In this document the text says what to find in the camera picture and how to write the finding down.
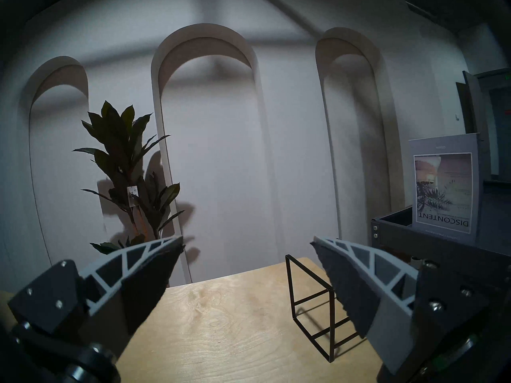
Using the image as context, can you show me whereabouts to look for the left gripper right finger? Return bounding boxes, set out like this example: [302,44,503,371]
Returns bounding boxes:
[310,236,500,375]

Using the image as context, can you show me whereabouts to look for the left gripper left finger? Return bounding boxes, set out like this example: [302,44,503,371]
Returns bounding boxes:
[8,235,185,347]

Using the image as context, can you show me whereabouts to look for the grey Discontent book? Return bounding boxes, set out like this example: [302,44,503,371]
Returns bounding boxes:
[408,133,479,245]

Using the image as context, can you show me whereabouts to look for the black metal utility cart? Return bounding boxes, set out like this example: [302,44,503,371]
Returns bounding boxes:
[370,179,511,307]

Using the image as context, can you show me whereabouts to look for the light wooden table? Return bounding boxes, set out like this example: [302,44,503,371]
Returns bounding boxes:
[0,257,384,383]

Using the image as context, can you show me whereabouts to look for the dark green potted plant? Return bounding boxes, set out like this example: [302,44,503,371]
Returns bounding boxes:
[73,101,186,255]

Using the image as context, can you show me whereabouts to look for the dark grey door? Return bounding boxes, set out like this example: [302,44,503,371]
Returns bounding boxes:
[457,69,511,179]

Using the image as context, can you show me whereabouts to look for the black wire book stand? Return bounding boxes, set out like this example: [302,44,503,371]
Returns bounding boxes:
[285,255,360,363]

